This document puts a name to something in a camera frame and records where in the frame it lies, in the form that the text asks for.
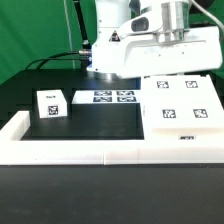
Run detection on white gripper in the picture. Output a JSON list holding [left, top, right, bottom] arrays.
[[115, 26, 223, 79]]

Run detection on white cabinet body box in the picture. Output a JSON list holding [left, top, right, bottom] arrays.
[[140, 75, 224, 140]]

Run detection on white cabinet top block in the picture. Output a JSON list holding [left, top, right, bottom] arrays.
[[37, 90, 67, 118]]

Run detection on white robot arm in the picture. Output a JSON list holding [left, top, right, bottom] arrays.
[[87, 0, 224, 79]]

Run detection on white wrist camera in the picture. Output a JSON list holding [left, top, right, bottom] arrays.
[[118, 12, 162, 39]]

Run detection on white marker base plate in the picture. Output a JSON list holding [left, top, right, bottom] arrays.
[[72, 90, 140, 104]]

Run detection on black corrugated hose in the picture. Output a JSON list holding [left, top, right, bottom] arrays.
[[72, 0, 92, 51]]

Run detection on black cable bundle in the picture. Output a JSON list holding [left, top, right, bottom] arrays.
[[25, 49, 93, 70]]

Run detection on white U-shaped workspace frame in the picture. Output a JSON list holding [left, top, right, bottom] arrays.
[[0, 111, 224, 165]]

